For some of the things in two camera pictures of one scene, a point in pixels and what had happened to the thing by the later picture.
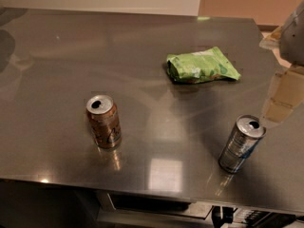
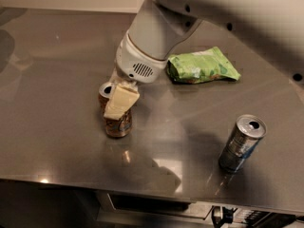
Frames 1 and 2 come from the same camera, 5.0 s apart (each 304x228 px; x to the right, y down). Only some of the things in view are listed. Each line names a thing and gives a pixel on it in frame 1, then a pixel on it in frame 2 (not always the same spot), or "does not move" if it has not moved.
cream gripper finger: [273, 40] → [115, 78]
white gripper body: [294, 43] → [134, 62]
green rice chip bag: [201, 66] does not move
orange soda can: [104, 120] → [114, 127]
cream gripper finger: [287, 93] → [123, 96]
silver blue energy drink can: [240, 142] does not move
